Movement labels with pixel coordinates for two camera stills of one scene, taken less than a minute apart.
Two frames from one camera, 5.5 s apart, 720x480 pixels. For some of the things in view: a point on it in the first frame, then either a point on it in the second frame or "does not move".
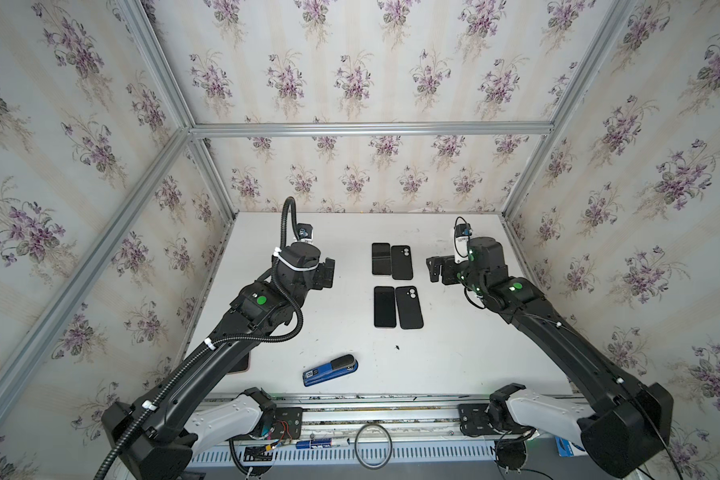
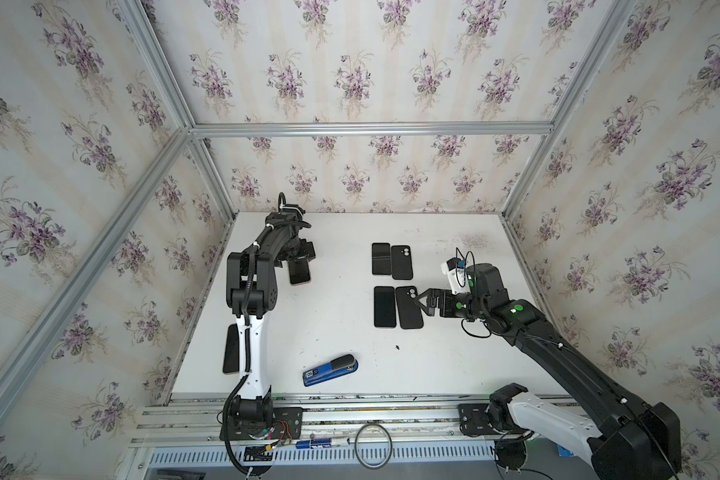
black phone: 381,258 does not move
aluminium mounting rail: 383,421 does not move
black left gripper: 324,274 → 303,252
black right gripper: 445,271 → 439,300
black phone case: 409,307 does not move
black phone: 384,307 does not move
